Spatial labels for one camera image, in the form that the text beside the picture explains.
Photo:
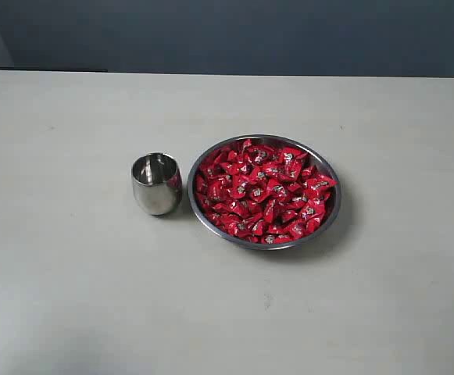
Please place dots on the stainless steel bowl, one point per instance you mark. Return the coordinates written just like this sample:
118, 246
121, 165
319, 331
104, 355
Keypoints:
211, 228

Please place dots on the stainless steel cup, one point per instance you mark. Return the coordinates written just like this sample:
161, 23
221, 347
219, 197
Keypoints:
157, 184

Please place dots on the red wrapped candy pile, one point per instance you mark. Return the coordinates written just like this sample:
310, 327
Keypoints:
263, 191

